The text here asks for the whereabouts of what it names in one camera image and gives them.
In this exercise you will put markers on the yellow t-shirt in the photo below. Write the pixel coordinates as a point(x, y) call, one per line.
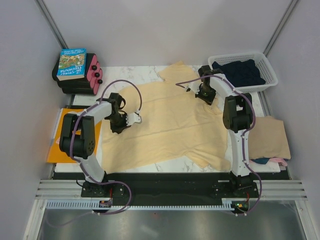
point(174, 124)

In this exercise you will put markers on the orange board with black border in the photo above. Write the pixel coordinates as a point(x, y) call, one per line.
point(55, 150)

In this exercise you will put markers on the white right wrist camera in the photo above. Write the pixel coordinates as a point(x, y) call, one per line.
point(193, 87)

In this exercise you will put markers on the navy t-shirt in basket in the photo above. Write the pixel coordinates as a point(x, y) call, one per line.
point(241, 73)

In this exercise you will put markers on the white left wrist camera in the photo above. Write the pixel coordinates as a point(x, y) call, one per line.
point(133, 118)

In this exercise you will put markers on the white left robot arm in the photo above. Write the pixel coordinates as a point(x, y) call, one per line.
point(91, 168)

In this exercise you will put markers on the white plastic basket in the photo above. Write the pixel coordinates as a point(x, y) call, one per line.
point(262, 63)

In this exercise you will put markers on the white slotted cable duct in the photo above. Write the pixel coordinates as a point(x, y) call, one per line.
point(70, 204)

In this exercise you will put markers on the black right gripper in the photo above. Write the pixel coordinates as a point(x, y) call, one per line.
point(209, 100)

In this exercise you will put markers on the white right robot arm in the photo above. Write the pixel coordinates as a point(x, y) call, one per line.
point(238, 118)

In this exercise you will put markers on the blue illustrated book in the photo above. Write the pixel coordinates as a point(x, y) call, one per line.
point(71, 64)

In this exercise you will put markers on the folded pink and blue clothes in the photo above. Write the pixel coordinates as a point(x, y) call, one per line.
point(265, 160)

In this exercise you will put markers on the folded beige t-shirt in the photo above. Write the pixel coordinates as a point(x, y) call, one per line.
point(268, 139)

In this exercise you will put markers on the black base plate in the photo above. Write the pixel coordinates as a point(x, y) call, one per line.
point(166, 189)

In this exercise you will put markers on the pink and black case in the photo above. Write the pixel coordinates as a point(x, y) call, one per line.
point(89, 84)

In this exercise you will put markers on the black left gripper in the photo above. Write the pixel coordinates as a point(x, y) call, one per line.
point(119, 130)

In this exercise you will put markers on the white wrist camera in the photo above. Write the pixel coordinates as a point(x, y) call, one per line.
point(133, 118)
point(193, 87)

